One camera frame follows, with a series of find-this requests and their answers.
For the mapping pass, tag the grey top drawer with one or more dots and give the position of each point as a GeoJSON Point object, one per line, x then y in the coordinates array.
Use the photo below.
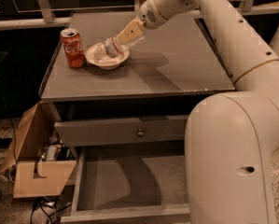
{"type": "Point", "coordinates": [97, 132]}

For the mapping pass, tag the round metal drawer knob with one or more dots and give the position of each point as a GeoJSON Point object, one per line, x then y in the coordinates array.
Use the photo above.
{"type": "Point", "coordinates": [140, 133]}

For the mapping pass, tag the clear plastic water bottle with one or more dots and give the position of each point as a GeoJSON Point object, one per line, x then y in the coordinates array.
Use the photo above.
{"type": "Point", "coordinates": [112, 47]}

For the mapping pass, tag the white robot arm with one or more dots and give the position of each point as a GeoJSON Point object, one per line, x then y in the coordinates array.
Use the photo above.
{"type": "Point", "coordinates": [230, 137]}

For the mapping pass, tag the red cola can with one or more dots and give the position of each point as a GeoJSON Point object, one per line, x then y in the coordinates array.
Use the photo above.
{"type": "Point", "coordinates": [72, 45]}

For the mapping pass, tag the grey wooden drawer cabinet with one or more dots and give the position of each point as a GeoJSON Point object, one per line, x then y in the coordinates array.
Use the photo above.
{"type": "Point", "coordinates": [167, 75]}

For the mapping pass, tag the metal window railing frame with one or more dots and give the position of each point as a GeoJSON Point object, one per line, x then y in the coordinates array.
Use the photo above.
{"type": "Point", "coordinates": [27, 22]}

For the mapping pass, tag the grey open middle drawer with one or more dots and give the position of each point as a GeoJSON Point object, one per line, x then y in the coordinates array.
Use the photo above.
{"type": "Point", "coordinates": [131, 184]}

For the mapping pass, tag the white paper bowl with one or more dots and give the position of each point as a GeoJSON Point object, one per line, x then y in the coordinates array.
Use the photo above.
{"type": "Point", "coordinates": [107, 63]}

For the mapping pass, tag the open cardboard box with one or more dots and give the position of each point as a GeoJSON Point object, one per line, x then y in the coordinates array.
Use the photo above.
{"type": "Point", "coordinates": [35, 178]}

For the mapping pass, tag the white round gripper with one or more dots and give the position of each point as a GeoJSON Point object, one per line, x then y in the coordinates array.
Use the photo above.
{"type": "Point", "coordinates": [148, 15]}

